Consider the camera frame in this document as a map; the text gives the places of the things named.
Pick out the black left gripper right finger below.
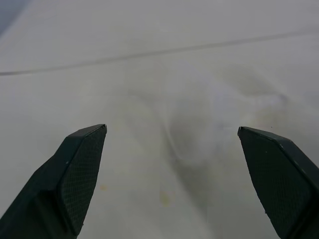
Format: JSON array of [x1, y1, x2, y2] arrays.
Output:
[[237, 126, 319, 239]]

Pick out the white tablecloth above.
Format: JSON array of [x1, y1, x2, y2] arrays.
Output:
[[0, 0, 319, 239]]

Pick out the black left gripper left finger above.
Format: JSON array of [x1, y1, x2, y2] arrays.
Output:
[[0, 123, 108, 239]]

